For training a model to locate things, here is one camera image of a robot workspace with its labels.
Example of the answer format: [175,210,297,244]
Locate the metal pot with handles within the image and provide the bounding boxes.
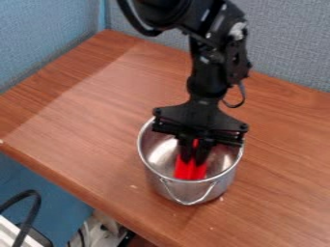
[137,118,245,206]

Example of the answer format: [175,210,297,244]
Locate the black bag strap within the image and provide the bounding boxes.
[0,189,43,247]

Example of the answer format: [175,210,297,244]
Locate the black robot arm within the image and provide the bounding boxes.
[118,0,252,164]

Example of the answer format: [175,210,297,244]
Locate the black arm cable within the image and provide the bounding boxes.
[221,80,248,109]

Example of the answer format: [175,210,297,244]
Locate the white cables under table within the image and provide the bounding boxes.
[66,210,130,247]

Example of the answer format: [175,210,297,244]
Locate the red rectangular block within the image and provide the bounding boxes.
[173,139,206,180]

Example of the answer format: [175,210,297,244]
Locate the white striped bag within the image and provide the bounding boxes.
[0,215,55,247]

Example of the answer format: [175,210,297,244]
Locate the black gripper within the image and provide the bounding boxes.
[153,98,249,166]

